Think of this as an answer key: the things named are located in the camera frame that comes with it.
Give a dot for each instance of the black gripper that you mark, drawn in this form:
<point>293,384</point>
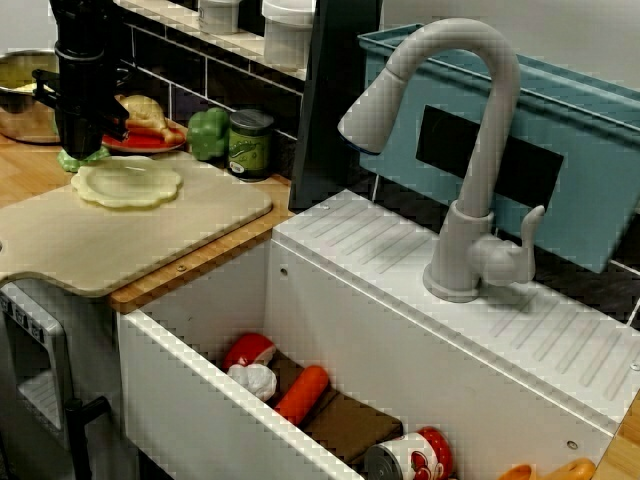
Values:
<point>82,80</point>

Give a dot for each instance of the light green toy grapes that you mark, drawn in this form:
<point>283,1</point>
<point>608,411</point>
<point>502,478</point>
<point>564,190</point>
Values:
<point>67,162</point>

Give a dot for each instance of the red plate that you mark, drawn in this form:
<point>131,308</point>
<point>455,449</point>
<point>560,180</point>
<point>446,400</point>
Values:
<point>145,145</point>

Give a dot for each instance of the cream flower-shaped plate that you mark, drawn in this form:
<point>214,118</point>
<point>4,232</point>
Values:
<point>125,185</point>

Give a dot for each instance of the tan toy bread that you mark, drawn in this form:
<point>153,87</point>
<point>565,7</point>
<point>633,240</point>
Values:
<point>145,112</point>

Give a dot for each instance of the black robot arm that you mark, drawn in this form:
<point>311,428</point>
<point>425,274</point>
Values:
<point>85,20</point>

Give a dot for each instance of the steel cooking pot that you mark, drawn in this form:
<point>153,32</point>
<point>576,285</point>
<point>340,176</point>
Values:
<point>20,125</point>

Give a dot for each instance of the light wooden cutting board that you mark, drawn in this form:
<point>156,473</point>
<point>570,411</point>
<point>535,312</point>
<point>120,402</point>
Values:
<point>150,235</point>

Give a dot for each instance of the green toy bell pepper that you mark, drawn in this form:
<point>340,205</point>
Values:
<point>207,135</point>

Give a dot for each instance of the green toy can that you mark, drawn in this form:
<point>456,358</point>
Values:
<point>250,150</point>

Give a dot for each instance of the white plastic jar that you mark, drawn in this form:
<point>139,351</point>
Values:
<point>217,17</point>

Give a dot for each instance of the grey toy appliance front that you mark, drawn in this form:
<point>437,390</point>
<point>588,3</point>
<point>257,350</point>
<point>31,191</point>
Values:
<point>30,350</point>

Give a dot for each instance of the clear plain plastic container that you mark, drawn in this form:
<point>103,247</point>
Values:
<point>287,40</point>

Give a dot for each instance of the dark vertical kitchen panel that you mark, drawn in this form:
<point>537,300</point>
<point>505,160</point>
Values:
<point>330,100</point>

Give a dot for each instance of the red toy ham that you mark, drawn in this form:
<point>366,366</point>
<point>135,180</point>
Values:
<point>247,347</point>

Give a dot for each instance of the white toy sink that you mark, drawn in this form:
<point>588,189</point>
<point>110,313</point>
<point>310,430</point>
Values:
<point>375,280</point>

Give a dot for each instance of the orange toy carrot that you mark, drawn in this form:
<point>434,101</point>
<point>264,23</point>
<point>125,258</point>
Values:
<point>302,395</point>

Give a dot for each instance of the brown cloth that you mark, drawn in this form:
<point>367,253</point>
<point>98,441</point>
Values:
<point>350,425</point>

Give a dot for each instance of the grey toy faucet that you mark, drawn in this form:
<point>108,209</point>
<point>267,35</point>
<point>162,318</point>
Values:
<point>500,100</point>

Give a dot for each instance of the red and white toy can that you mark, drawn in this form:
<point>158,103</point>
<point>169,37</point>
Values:
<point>410,455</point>

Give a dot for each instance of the teal plastic bin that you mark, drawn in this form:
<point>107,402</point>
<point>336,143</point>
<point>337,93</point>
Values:
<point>590,140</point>

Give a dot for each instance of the orange toy pan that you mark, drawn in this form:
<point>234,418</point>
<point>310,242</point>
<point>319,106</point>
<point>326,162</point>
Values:
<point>575,472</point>

